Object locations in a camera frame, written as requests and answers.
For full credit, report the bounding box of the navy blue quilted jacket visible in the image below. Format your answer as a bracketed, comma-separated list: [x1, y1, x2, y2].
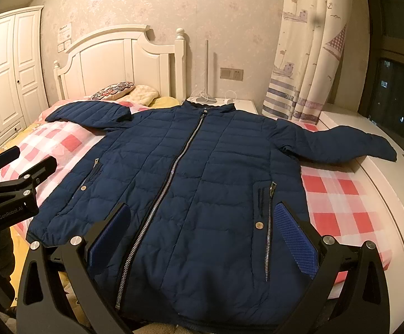
[28, 100, 397, 333]

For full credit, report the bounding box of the white wardrobe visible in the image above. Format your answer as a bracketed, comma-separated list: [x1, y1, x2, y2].
[0, 5, 48, 147]

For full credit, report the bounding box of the red white checkered bed cover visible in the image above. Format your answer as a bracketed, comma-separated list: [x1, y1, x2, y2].
[0, 108, 393, 268]

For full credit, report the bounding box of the white window bench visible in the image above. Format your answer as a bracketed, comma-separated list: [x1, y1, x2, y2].
[318, 104, 404, 333]

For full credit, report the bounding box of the patterned round pillow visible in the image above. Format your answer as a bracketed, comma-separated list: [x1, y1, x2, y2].
[90, 82, 135, 100]

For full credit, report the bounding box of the cream fluffy pillow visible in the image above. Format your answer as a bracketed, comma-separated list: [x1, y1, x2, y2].
[126, 85, 160, 106]

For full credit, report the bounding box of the yellow blanket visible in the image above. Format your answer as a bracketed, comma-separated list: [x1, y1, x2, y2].
[148, 97, 180, 109]

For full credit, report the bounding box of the white wooden headboard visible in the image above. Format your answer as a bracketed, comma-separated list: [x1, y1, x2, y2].
[53, 24, 187, 102]

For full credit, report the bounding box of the white stick lamp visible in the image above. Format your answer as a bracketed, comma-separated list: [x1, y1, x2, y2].
[196, 39, 216, 104]

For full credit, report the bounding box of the dark window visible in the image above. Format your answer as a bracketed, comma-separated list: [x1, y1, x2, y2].
[358, 0, 404, 149]

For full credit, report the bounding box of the white bedside table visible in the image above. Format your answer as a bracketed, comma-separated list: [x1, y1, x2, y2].
[187, 97, 258, 115]

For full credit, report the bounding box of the nautical print curtain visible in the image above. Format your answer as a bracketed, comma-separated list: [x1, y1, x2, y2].
[262, 0, 352, 123]

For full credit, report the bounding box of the paper notice on wall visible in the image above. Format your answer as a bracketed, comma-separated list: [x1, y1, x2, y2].
[57, 23, 72, 53]

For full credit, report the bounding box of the wall socket panel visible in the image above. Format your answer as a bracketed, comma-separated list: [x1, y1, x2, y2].
[219, 68, 244, 82]

